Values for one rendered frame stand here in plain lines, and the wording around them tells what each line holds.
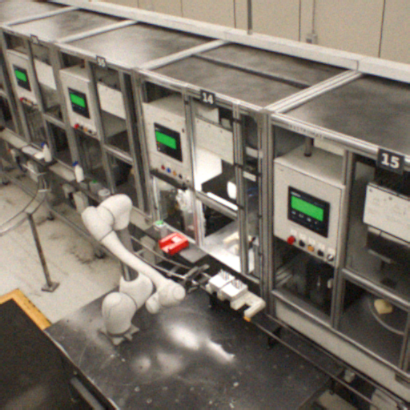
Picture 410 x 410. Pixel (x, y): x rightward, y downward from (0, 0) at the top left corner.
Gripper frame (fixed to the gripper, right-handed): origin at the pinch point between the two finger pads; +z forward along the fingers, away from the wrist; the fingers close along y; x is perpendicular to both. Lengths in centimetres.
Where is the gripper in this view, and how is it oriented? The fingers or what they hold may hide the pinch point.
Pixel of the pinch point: (204, 273)
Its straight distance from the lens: 320.2
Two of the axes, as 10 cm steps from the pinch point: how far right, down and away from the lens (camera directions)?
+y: -0.7, -8.4, -5.4
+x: -6.7, -3.6, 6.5
